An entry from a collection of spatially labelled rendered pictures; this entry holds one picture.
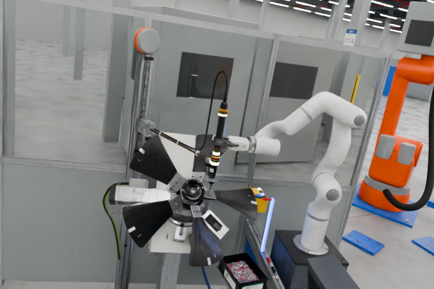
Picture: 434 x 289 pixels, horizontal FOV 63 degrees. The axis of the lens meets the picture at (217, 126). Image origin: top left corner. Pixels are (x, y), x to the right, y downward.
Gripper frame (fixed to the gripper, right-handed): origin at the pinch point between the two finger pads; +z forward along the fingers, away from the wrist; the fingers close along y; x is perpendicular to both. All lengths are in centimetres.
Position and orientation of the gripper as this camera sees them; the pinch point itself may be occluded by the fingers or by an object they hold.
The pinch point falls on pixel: (217, 140)
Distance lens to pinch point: 175.3
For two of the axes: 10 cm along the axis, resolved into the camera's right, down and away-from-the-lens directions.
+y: -1.5, -2.7, 9.5
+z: -9.7, -1.2, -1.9
